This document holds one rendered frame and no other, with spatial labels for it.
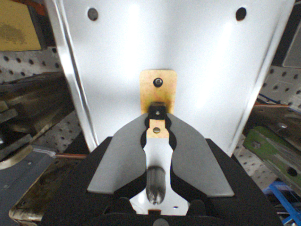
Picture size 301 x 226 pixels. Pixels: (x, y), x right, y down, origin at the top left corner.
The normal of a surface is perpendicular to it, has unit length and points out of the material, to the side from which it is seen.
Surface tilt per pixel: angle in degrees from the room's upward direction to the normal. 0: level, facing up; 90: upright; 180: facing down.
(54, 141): 0
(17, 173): 90
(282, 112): 90
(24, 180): 90
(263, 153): 78
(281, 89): 0
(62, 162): 90
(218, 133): 0
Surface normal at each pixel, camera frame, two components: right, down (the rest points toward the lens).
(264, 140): -0.99, 0.08
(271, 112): 0.00, -0.88
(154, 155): -0.04, 0.48
